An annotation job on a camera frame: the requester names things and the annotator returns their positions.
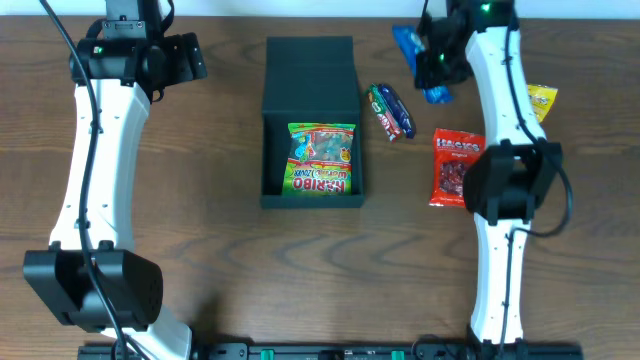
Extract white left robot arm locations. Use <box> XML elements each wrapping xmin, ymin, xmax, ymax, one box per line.
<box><xmin>23</xmin><ymin>33</ymin><xmax>207</xmax><ymax>359</ymax></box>

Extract yellow Hacks candy bag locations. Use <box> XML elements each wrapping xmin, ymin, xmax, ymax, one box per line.
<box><xmin>527</xmin><ymin>84</ymin><xmax>558</xmax><ymax>123</ymax></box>

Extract green red KitKat bar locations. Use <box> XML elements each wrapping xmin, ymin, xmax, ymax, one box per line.
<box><xmin>366</xmin><ymin>84</ymin><xmax>403</xmax><ymax>142</ymax></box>

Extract blue Oreo pack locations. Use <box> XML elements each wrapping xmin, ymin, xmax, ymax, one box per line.
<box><xmin>392</xmin><ymin>25</ymin><xmax>453</xmax><ymax>104</ymax></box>

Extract dark blue candy bar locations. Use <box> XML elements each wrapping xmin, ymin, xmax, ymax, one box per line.
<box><xmin>378</xmin><ymin>83</ymin><xmax>416</xmax><ymax>139</ymax></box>

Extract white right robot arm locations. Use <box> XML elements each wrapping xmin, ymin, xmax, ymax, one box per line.
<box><xmin>414</xmin><ymin>0</ymin><xmax>566</xmax><ymax>359</ymax></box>

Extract red Hacks candy bag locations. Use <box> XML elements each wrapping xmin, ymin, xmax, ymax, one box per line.
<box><xmin>429</xmin><ymin>128</ymin><xmax>485</xmax><ymax>207</ymax></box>

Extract black box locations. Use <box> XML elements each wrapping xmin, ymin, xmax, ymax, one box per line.
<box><xmin>260</xmin><ymin>36</ymin><xmax>365</xmax><ymax>209</ymax></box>

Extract Haribo gummy bag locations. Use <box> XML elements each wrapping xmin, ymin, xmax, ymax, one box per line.
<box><xmin>282</xmin><ymin>123</ymin><xmax>356</xmax><ymax>196</ymax></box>

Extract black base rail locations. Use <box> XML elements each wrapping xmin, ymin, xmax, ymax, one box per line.
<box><xmin>77</xmin><ymin>341</ymin><xmax>585</xmax><ymax>360</ymax></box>

